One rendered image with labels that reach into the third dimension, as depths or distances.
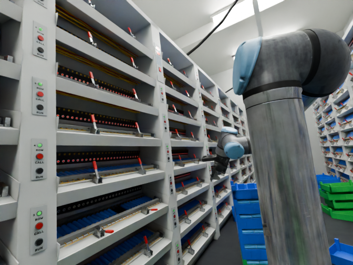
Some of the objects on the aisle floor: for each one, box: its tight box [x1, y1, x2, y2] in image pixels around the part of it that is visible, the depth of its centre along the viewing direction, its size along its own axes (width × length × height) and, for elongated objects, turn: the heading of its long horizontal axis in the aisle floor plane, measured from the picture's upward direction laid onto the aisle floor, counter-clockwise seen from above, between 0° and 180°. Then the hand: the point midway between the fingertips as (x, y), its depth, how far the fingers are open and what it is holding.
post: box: [178, 62, 220, 240], centre depth 179 cm, size 20×9×173 cm, turn 23°
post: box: [132, 21, 183, 265], centre depth 119 cm, size 20×9×173 cm, turn 23°
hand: (210, 177), depth 116 cm, fingers open, 3 cm apart
